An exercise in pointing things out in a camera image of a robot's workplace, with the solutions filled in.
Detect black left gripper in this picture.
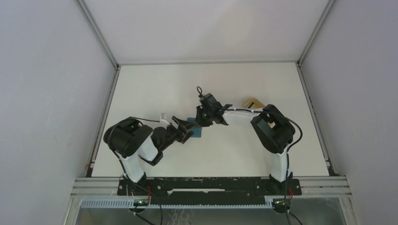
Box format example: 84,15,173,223
160,116,198,152

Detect blue leather card holder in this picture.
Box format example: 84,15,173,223
187,117,202,138

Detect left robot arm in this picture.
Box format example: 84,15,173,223
103,117,198,195

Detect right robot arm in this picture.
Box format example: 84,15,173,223
196,93,295,195

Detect beige oval tray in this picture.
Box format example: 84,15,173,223
242,97,266,109

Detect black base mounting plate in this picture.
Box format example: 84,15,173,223
117,177,302,204

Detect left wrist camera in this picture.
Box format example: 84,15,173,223
159,113,170,127

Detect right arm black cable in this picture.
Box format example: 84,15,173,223
196,86,304,225

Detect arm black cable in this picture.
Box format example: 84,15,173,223
196,86,304,225
112,116,164,225

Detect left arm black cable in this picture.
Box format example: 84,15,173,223
112,116,164,225

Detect white cable duct strip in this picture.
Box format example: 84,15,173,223
81,197,284,209

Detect aluminium frame rails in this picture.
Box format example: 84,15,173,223
63,176,352,225

